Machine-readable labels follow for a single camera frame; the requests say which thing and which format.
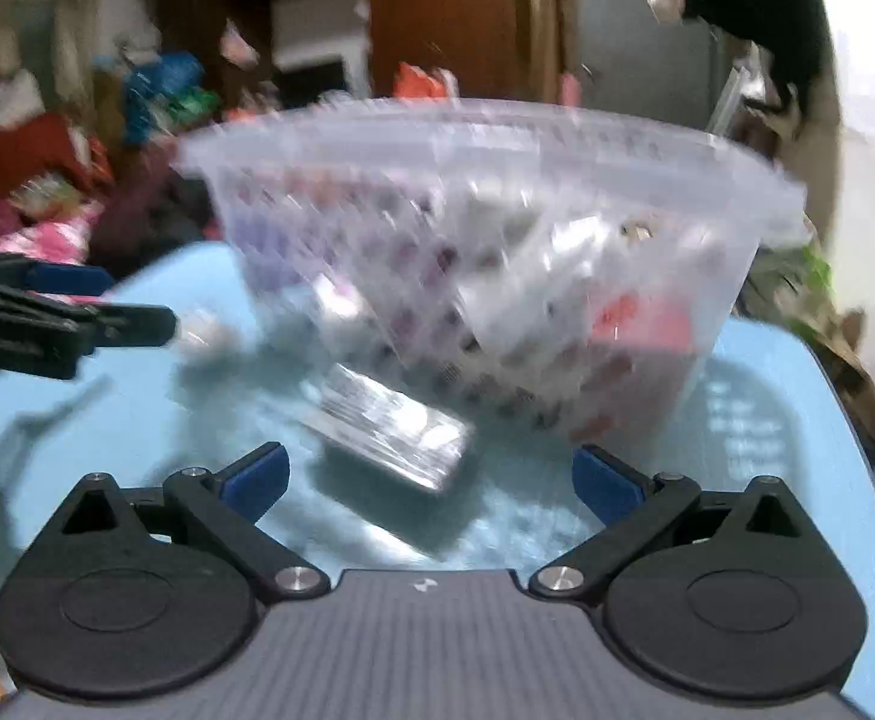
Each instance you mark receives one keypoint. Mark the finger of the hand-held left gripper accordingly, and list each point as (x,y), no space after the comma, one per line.
(130,324)
(70,279)

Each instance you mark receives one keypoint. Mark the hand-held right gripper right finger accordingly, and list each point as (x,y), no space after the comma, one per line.
(604,481)

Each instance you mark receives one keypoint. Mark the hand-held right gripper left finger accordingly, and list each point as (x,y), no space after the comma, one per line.
(257,474)

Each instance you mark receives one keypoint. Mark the small white packet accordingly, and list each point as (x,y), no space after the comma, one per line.
(203,334)

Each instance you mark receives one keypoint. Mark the silver foil packet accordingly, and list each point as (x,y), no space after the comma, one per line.
(392,427)

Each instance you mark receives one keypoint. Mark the red packet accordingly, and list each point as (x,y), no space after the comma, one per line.
(640,322)

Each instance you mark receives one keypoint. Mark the clear plastic basket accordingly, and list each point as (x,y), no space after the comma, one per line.
(482,187)

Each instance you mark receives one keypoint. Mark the pink printed blanket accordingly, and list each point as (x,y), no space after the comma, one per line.
(47,236)

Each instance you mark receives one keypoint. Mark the red cloth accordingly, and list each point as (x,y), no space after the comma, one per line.
(25,157)

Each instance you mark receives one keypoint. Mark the blue plastic bag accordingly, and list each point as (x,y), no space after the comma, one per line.
(160,94)

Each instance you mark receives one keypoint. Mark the beige curtain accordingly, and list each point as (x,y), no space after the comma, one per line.
(55,30)

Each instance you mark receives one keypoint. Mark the green plastic bag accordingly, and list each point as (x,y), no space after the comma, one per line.
(797,277)

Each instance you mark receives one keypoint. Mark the pink hanging plastic bag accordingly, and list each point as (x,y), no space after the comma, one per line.
(236,45)

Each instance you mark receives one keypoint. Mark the orange plastic bag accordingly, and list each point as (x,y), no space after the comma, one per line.
(422,81)

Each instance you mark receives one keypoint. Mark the metal folding rack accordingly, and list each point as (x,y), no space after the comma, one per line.
(734,101)

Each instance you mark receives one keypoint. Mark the brown wooden wardrobe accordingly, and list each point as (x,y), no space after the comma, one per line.
(422,15)

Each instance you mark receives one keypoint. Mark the grey door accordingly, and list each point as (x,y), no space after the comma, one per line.
(632,37)

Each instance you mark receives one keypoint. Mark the wooden sticks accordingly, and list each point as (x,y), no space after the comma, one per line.
(550,15)

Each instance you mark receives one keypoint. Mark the black hanging garment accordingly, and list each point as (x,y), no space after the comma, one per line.
(760,7)

